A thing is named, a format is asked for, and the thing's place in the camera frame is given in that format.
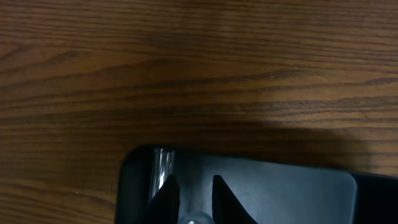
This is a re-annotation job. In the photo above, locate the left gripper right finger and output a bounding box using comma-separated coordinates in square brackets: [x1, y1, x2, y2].
[211, 174, 259, 224]

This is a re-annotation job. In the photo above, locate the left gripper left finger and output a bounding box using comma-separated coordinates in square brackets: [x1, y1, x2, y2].
[146, 174, 182, 224]

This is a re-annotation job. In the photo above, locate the clear test tube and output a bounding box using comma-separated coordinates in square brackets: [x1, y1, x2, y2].
[178, 211, 216, 224]
[149, 148, 176, 203]

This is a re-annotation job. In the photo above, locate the black tray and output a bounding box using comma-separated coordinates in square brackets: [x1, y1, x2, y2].
[114, 144, 398, 224]

